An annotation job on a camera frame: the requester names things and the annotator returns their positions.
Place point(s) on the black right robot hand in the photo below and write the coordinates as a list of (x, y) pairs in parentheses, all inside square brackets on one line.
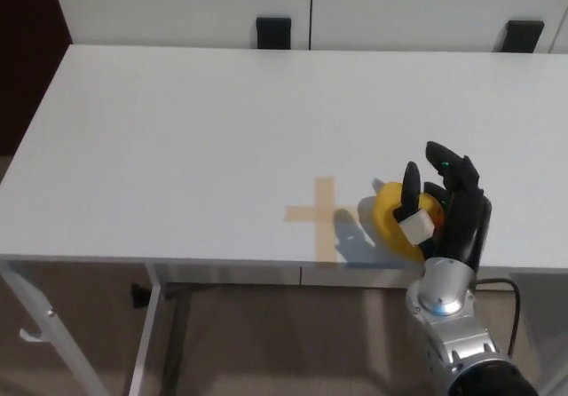
[(466, 218)]

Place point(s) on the yellow rubber duck toy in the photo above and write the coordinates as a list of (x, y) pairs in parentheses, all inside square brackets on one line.
[(386, 218)]

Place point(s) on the white desk apron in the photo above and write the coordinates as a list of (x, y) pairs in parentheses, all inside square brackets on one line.
[(248, 275)]

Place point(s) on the white desk leg with hook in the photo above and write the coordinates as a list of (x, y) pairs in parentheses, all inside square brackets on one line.
[(55, 334)]

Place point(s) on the long beige tape strip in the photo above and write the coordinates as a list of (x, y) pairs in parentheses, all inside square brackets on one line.
[(326, 236)]

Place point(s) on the white cabinet door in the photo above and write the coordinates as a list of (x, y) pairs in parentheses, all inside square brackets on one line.
[(177, 7), (421, 7)]

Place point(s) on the black floor object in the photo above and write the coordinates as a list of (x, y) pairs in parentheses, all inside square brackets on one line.
[(139, 296)]

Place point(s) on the white hook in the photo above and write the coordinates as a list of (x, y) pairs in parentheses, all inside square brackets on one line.
[(30, 336)]

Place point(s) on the dark maroon panel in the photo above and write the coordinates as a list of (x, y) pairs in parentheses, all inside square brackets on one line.
[(26, 58)]

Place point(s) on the black bracket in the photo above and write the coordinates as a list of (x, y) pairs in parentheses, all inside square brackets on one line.
[(273, 32), (523, 36)]

